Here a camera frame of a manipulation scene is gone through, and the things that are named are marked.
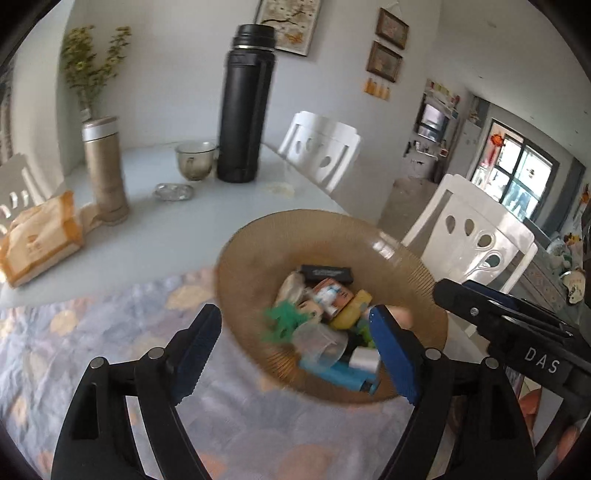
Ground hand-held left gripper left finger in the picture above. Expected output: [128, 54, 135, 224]
[50, 304, 223, 480]

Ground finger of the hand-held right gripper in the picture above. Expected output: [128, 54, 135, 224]
[433, 278, 578, 342]
[462, 280, 573, 331]

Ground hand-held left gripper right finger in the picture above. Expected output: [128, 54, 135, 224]
[368, 304, 541, 480]

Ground white charger plug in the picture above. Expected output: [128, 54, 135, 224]
[349, 347, 380, 372]

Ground blue lighter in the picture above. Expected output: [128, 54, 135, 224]
[300, 360, 380, 394]

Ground yellow translucent toy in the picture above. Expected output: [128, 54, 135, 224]
[330, 290, 372, 330]

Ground clear plastic cup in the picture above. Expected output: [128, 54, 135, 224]
[293, 320, 349, 370]

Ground teal translucent dinosaur toy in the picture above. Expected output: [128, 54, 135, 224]
[263, 302, 303, 344]

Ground black rectangular box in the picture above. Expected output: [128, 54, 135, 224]
[299, 264, 354, 284]

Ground brown ribbed glass bowl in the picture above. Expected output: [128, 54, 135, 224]
[215, 209, 450, 406]

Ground clear correction tape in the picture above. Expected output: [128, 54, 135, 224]
[277, 272, 308, 303]

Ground white plastic chair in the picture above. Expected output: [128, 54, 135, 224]
[277, 111, 362, 195]
[0, 154, 42, 232]
[401, 173, 539, 296]

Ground leaf-print tablecloth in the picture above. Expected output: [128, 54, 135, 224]
[0, 268, 462, 480]

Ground dark framed window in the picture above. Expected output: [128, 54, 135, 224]
[466, 117, 561, 232]

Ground cluttered kitchen shelf unit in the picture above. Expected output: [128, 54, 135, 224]
[404, 78, 462, 185]

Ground smoky glass cup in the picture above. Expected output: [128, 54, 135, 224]
[174, 141, 220, 182]

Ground orange tissue pack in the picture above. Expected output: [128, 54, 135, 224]
[0, 191, 85, 288]

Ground gold thermos flask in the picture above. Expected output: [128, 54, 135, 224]
[82, 117, 131, 226]

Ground orange hanging ornaments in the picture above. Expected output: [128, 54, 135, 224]
[365, 78, 392, 100]

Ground tall black thermos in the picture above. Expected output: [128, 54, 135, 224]
[217, 24, 277, 183]

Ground small dark framed picture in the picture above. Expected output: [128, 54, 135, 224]
[366, 41, 403, 83]
[375, 8, 410, 50]

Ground yellow flower stems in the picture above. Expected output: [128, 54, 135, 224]
[60, 25, 132, 109]

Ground large framed wall picture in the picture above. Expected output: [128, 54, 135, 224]
[254, 0, 322, 57]

